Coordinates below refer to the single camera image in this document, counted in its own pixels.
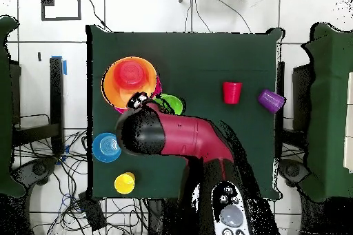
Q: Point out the small green bowl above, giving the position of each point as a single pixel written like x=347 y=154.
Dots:
x=172 y=102

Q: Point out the red cup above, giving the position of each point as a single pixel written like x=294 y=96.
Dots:
x=232 y=93

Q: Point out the small orange bowl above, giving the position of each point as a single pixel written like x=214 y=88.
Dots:
x=129 y=75

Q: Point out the large orange bowl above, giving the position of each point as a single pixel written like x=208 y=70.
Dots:
x=110 y=86

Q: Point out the small blue bowl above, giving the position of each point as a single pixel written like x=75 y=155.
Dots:
x=103 y=146

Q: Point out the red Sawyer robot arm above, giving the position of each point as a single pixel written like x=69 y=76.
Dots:
x=187 y=135

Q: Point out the large pink bowl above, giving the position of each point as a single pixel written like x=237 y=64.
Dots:
x=159 y=86

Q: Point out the dark green tablecloth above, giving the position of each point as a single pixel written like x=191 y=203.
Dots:
x=206 y=53
x=331 y=108
x=5 y=108

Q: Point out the yellow cup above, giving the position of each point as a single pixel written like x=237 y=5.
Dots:
x=131 y=175
x=122 y=185

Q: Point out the purple cup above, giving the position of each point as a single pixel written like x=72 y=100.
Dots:
x=271 y=101

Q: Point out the black metal stand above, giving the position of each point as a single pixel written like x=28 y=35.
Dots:
x=56 y=102

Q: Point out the blue tape strip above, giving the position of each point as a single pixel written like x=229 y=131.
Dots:
x=64 y=68

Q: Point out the black box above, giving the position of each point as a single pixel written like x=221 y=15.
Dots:
x=16 y=94
x=302 y=100

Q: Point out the dark grey chair base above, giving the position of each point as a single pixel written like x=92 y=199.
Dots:
x=292 y=169
x=38 y=168

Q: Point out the black power brick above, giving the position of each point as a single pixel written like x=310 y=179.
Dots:
x=92 y=213

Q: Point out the black floor tape square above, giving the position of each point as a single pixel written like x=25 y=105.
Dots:
x=60 y=19

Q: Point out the white box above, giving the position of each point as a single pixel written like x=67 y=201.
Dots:
x=349 y=122

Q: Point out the black upright post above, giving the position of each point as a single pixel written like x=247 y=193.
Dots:
x=280 y=130

